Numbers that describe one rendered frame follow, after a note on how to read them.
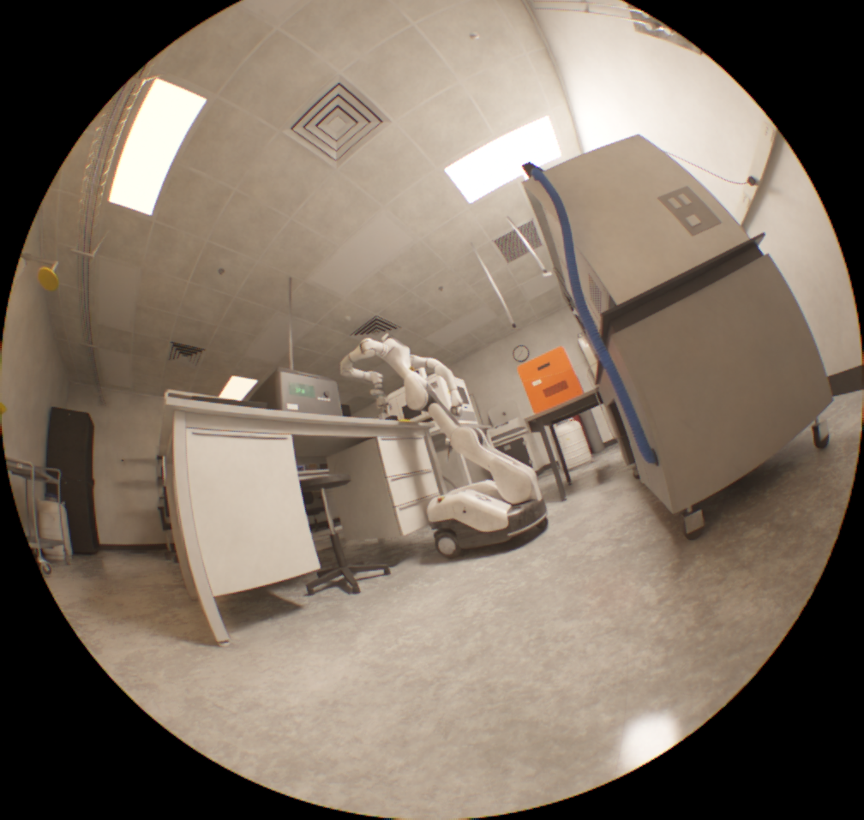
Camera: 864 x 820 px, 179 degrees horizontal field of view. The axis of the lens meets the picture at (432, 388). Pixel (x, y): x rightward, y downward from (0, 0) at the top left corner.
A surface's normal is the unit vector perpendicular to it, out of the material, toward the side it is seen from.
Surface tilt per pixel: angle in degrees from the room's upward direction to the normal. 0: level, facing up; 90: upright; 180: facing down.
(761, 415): 90
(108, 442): 90
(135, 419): 90
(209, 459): 90
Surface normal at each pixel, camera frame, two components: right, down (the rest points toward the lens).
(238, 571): 0.80, -0.40
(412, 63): 0.27, 0.91
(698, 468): -0.53, -0.14
